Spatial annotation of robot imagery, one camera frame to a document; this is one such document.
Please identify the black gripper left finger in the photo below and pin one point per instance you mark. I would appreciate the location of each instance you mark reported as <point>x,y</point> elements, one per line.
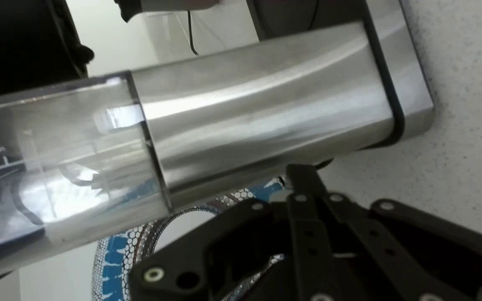
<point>308,239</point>

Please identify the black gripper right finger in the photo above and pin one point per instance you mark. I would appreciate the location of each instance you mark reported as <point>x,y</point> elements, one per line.
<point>418,244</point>

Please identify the stainless steel coffee maker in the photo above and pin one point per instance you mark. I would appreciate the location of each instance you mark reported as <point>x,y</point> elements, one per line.
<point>263,117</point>

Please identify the blue patterned white plate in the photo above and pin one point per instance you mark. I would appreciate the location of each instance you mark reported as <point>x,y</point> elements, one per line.
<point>115,267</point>

